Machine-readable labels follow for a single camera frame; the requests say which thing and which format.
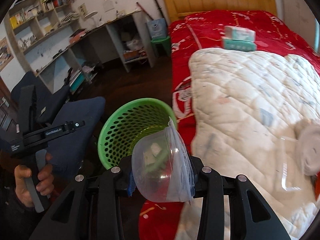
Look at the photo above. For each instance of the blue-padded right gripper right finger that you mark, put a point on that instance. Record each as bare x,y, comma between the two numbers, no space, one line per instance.
251,216

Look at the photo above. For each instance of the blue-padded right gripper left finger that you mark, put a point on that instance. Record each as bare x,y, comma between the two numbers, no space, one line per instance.
89,208

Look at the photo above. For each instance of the clear plastic bowl container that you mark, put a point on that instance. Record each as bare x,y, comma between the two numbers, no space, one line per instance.
161,167

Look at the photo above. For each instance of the green mesh trash basket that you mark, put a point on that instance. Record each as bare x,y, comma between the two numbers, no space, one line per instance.
128,124

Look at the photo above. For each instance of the person's left hand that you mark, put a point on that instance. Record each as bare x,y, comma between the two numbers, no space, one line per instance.
44,187

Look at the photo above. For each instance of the dark blue chair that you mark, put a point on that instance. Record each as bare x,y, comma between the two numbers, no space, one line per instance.
53,110

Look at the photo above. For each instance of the red bed cover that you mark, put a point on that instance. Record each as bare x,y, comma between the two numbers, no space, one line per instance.
205,30

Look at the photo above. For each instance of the white quilted blanket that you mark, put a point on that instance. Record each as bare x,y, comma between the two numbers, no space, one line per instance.
248,108

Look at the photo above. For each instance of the white desk shelf unit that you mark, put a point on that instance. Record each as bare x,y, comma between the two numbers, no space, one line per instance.
37,33

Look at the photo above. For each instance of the teal tissue pack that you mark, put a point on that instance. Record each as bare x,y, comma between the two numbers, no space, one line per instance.
238,45

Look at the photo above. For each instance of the green plastic stool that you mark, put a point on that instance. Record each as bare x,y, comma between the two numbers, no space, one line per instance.
162,46

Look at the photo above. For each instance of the white tissue pack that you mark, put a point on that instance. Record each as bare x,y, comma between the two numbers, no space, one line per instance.
239,33

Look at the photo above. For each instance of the blue paper bag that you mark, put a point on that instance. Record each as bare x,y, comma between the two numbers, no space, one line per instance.
157,28

